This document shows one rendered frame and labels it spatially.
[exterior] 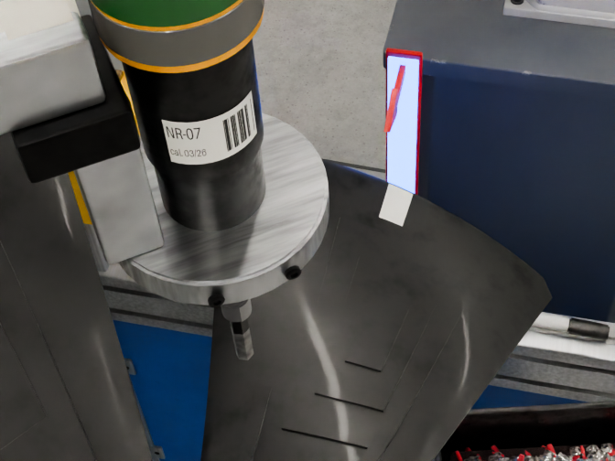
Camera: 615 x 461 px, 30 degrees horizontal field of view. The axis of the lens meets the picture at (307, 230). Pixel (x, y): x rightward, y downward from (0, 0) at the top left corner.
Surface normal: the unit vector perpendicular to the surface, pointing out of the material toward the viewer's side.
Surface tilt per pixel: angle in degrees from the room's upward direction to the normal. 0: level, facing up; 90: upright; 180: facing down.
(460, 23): 0
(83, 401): 41
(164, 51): 90
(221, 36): 90
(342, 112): 0
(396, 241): 19
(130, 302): 90
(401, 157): 90
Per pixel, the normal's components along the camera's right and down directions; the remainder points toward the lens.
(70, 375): 0.20, 0.01
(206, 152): 0.18, 0.78
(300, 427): 0.00, -0.67
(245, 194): 0.74, 0.51
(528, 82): -0.23, 0.79
